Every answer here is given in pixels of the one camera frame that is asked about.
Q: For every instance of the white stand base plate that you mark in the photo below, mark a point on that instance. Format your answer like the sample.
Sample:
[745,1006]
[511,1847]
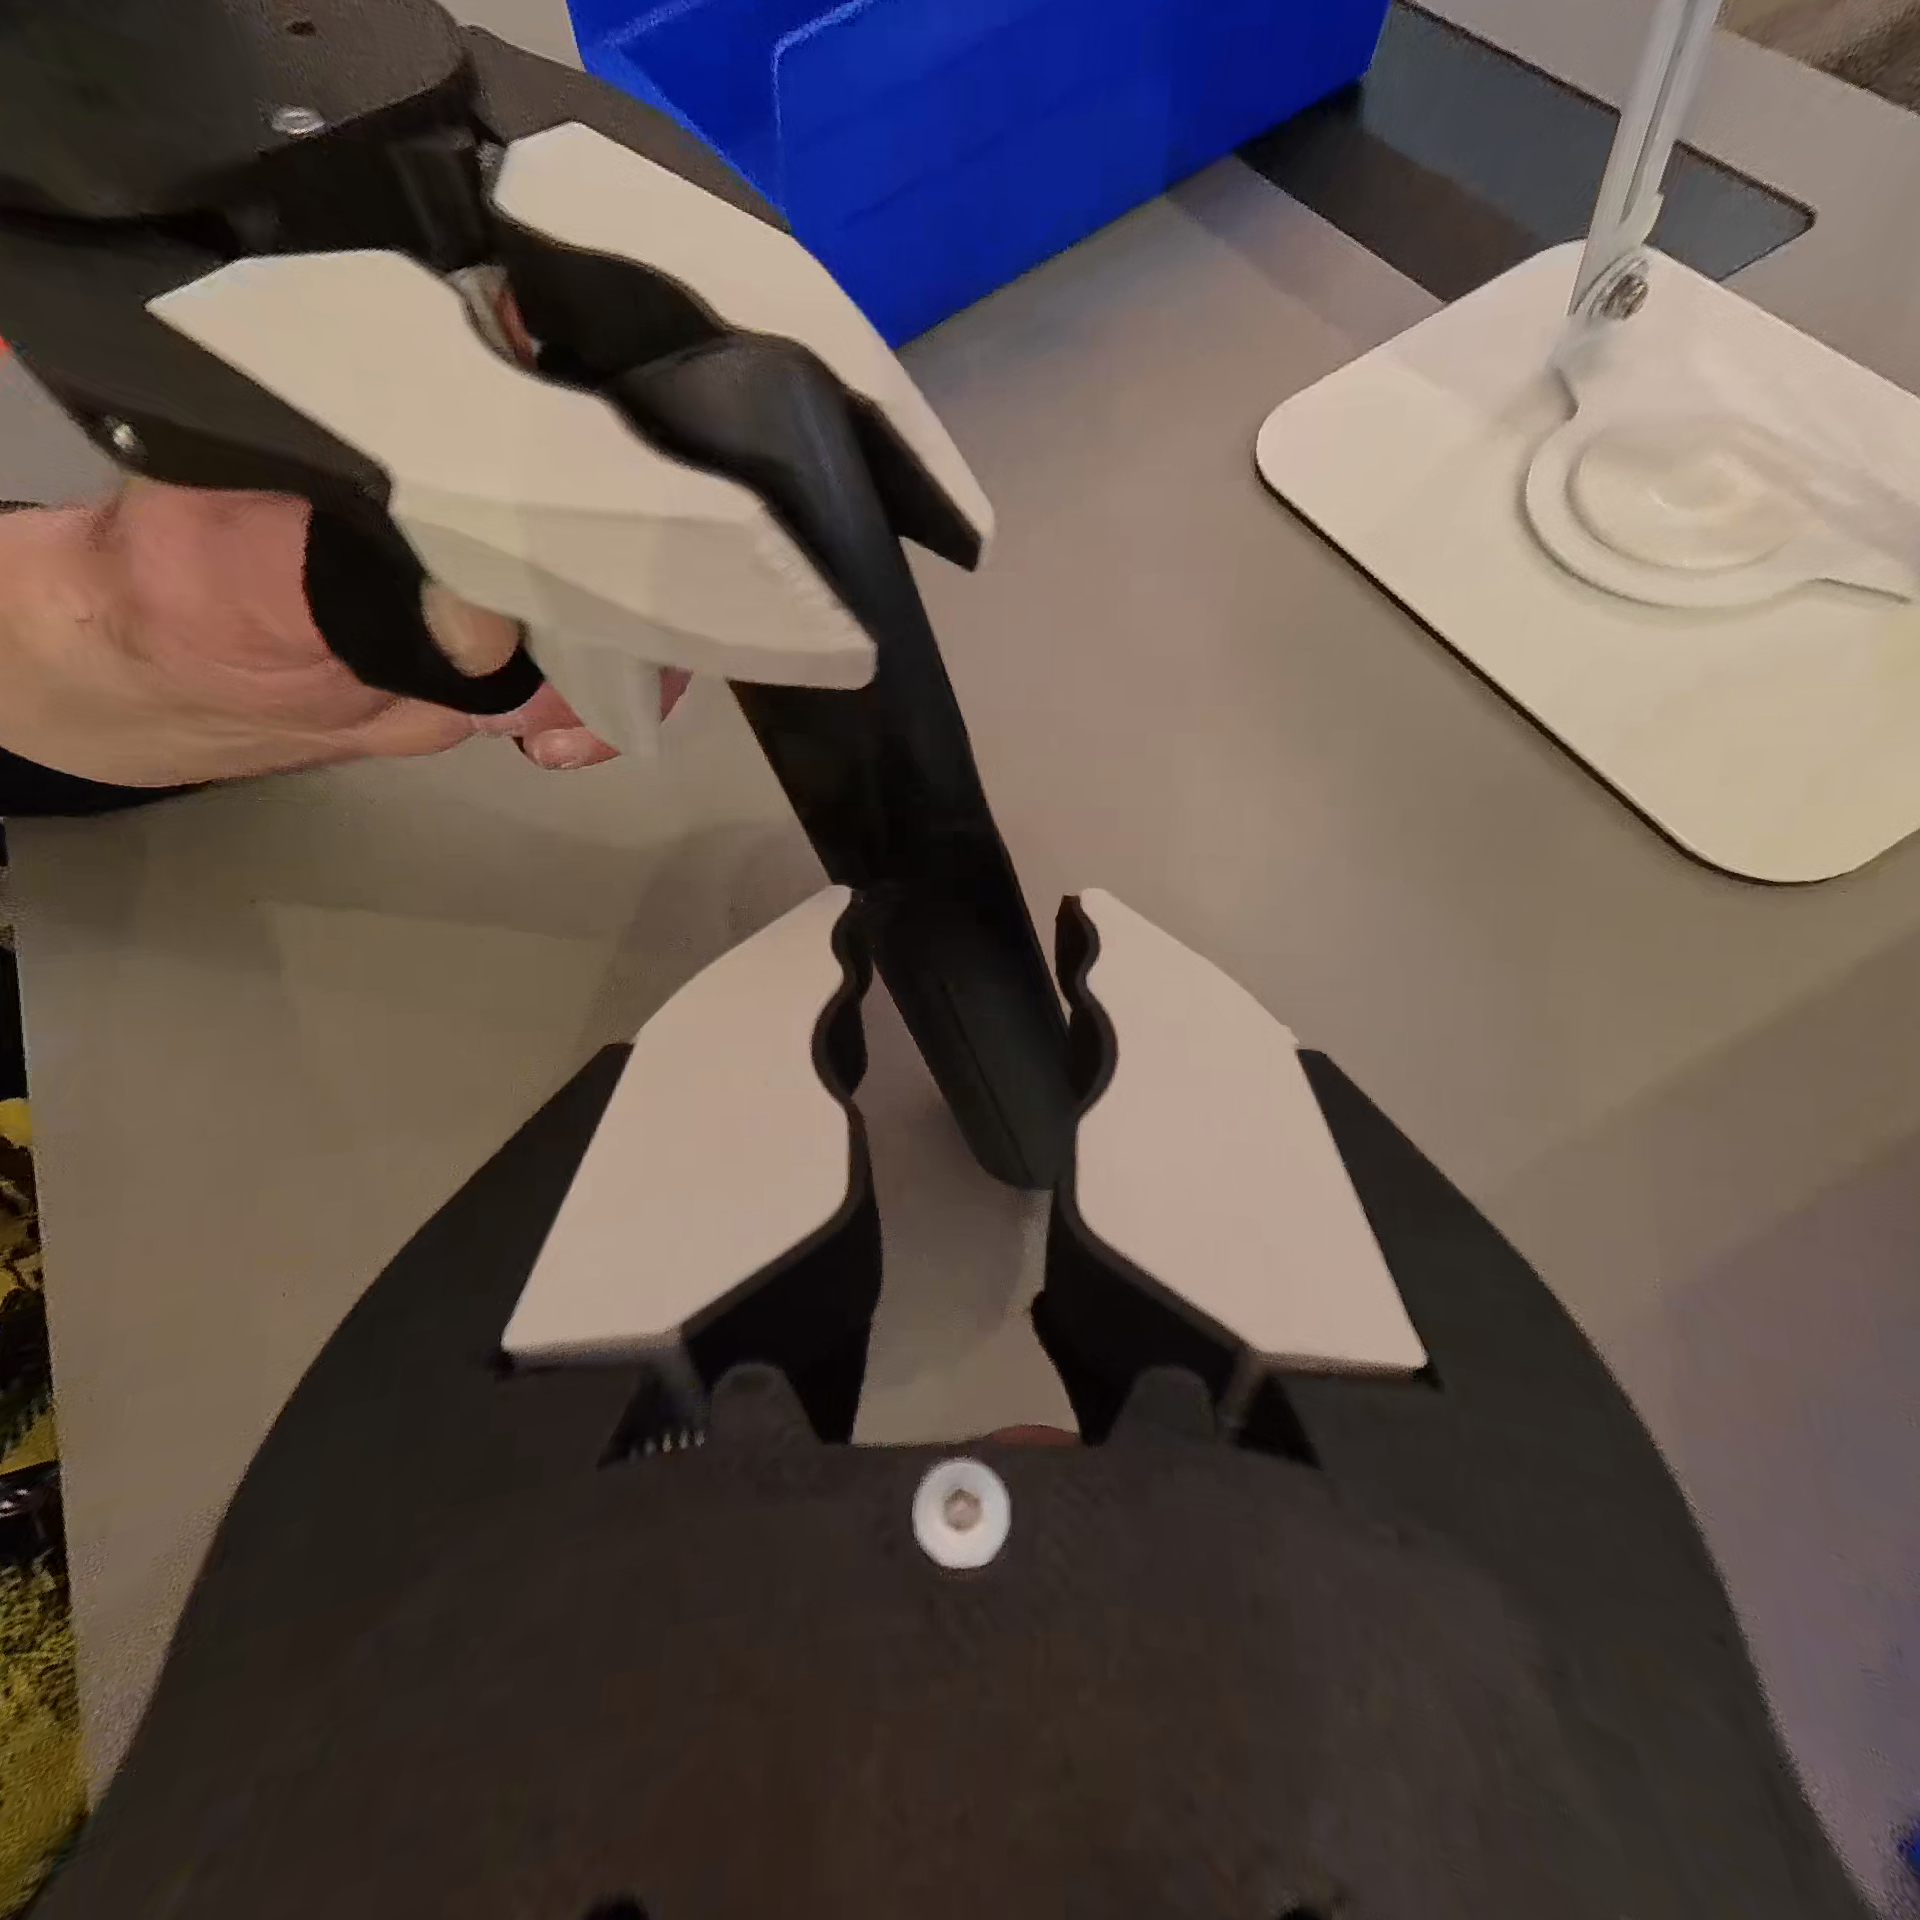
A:
[1722,678]

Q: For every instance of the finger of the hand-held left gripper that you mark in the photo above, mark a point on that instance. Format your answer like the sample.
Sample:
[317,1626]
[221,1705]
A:
[569,497]
[745,288]

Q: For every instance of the person's black yellow shirt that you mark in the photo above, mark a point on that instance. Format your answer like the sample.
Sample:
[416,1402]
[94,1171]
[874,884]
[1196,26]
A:
[28,1650]

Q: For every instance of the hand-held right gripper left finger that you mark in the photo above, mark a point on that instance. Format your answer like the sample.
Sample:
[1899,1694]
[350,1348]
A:
[700,1183]

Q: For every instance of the black remote control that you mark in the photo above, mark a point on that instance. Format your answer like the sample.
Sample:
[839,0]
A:
[905,777]

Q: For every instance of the person's left hand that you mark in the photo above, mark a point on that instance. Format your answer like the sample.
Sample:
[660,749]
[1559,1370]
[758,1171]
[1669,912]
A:
[181,644]

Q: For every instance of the large blue plastic bin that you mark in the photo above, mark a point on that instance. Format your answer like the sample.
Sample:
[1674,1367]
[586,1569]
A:
[1018,135]

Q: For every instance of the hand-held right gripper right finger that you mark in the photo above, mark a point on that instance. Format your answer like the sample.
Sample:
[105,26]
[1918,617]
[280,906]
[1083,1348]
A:
[1229,1183]

